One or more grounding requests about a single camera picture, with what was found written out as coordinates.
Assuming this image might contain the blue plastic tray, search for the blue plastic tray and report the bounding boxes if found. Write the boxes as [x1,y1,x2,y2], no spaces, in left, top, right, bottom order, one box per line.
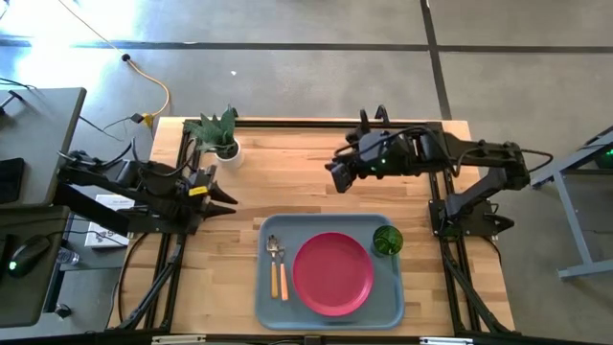
[255,213,406,332]

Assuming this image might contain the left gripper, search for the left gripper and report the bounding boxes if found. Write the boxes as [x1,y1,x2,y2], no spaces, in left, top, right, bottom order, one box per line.
[184,165,239,221]

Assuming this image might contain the dark grey desk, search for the dark grey desk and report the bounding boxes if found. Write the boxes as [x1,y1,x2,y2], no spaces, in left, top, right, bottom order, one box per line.
[0,205,71,328]

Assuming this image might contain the grey metal table frame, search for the grey metal table frame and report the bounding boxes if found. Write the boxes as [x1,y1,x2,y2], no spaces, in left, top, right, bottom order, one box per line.
[529,126,613,282]

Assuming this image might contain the yellow floor cable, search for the yellow floor cable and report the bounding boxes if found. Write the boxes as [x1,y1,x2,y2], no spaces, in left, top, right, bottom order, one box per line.
[57,0,171,119]

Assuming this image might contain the clear water bottle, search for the clear water bottle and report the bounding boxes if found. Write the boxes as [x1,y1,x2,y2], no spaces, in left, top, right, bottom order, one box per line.
[56,246,80,267]

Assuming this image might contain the silver metal bracket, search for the silver metal bracket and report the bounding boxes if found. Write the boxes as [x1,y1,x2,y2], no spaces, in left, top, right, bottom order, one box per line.
[151,334,207,345]
[420,336,475,345]

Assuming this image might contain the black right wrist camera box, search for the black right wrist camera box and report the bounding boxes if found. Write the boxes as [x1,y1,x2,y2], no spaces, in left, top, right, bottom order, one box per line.
[325,160,358,194]

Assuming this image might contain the black computer mouse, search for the black computer mouse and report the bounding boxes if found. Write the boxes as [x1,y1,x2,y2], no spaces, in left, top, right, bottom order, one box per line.
[7,235,52,279]

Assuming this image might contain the pink round plate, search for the pink round plate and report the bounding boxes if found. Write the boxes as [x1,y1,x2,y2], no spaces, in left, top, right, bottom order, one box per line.
[292,232,375,318]

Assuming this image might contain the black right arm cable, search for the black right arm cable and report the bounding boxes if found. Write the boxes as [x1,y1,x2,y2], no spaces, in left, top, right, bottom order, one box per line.
[519,148,556,174]

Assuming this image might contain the green faceted glass cup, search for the green faceted glass cup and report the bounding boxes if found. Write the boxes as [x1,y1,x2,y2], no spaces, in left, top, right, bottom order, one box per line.
[372,224,405,258]

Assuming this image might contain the black tablet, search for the black tablet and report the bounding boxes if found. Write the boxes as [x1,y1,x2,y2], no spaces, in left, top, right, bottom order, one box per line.
[0,157,26,205]

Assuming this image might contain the white printed booklet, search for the white printed booklet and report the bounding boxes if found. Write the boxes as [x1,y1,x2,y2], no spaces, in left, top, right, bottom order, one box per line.
[84,194,138,250]

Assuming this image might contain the metal fork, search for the metal fork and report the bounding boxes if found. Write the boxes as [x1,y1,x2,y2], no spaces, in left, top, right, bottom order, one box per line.
[276,244,290,302]

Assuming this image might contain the white plant pot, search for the white plant pot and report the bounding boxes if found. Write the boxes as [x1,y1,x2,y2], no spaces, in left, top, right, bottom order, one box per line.
[210,138,244,169]

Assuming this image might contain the green snake plant leaves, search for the green snake plant leaves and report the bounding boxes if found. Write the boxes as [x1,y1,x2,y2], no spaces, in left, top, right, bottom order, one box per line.
[184,104,239,157]

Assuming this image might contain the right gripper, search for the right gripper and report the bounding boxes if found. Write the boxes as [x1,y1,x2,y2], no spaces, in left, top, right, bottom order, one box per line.
[345,104,420,177]

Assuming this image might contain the metal spoon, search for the metal spoon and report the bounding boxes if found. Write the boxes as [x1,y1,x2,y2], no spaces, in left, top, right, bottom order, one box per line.
[265,234,281,300]

